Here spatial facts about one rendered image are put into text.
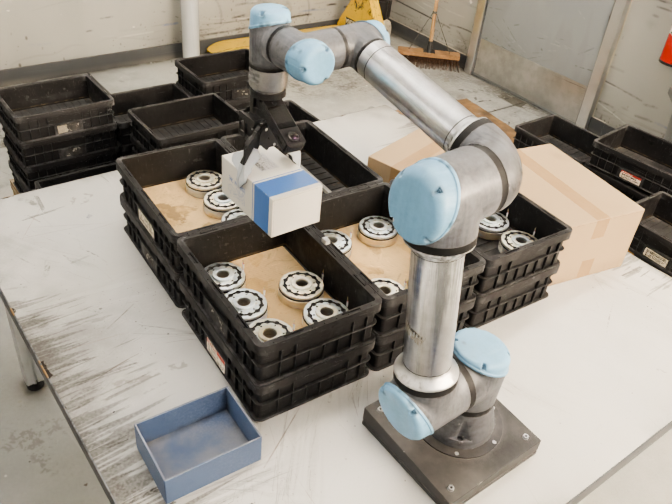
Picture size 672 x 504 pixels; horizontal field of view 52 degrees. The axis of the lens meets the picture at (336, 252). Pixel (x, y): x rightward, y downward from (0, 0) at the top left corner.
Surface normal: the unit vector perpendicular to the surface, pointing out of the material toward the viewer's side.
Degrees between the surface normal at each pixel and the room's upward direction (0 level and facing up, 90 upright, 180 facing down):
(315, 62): 89
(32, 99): 90
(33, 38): 90
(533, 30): 90
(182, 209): 0
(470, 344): 6
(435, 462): 4
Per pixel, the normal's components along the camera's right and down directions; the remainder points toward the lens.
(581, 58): -0.80, 0.30
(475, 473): 0.11, -0.76
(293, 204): 0.59, 0.52
